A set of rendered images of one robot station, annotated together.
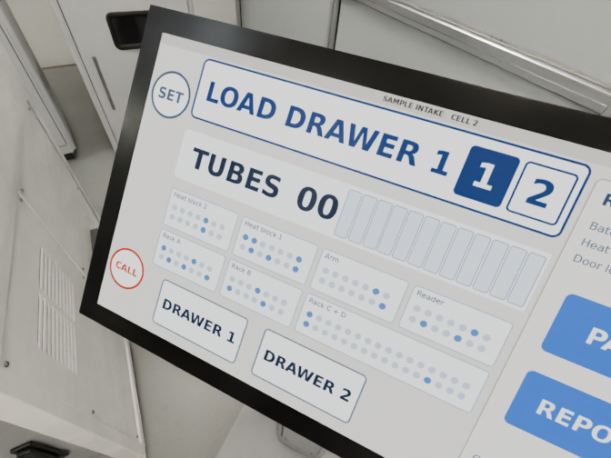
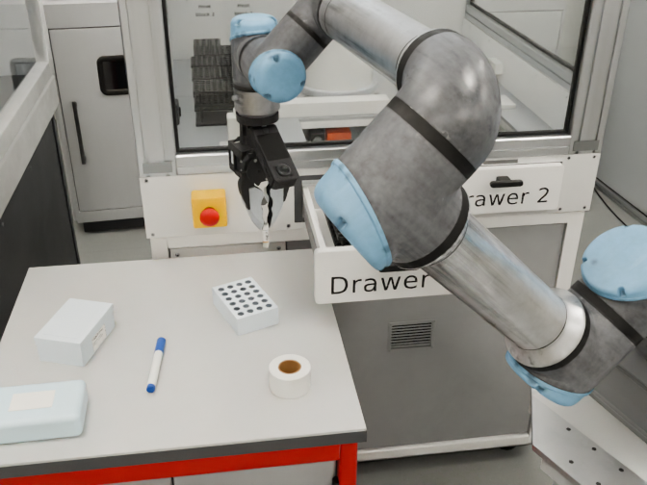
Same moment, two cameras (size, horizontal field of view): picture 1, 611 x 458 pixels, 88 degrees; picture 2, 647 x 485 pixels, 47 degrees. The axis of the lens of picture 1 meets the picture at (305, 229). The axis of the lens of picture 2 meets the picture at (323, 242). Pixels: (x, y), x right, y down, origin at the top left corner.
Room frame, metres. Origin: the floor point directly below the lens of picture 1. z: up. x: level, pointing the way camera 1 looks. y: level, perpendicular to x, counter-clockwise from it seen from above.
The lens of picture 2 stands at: (-1.60, 0.34, 1.58)
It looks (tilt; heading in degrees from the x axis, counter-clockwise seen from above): 29 degrees down; 23
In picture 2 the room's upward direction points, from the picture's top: straight up
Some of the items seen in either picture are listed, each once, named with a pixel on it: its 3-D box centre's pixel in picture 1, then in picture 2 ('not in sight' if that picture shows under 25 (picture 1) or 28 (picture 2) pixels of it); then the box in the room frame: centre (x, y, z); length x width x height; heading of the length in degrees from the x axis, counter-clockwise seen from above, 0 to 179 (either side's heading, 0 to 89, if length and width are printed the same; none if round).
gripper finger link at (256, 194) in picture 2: not in sight; (249, 203); (-0.57, 0.93, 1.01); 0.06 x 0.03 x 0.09; 53
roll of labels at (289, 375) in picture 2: not in sight; (290, 375); (-0.72, 0.78, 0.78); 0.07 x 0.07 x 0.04
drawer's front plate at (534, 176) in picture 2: not in sight; (498, 190); (-0.04, 0.59, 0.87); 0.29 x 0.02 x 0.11; 122
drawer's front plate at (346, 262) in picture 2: not in sight; (393, 270); (-0.48, 0.69, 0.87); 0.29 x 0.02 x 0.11; 122
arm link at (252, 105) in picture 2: not in sight; (255, 99); (-0.56, 0.92, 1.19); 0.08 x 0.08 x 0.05
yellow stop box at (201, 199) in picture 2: not in sight; (209, 209); (-0.40, 1.13, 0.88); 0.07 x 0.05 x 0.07; 122
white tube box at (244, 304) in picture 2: not in sight; (245, 305); (-0.56, 0.96, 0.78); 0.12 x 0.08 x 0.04; 53
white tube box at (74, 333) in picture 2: not in sight; (76, 331); (-0.77, 1.19, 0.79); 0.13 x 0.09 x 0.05; 12
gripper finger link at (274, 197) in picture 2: not in sight; (270, 198); (-0.54, 0.91, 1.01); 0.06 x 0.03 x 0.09; 53
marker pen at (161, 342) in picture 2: not in sight; (156, 364); (-0.77, 1.02, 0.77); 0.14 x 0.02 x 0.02; 27
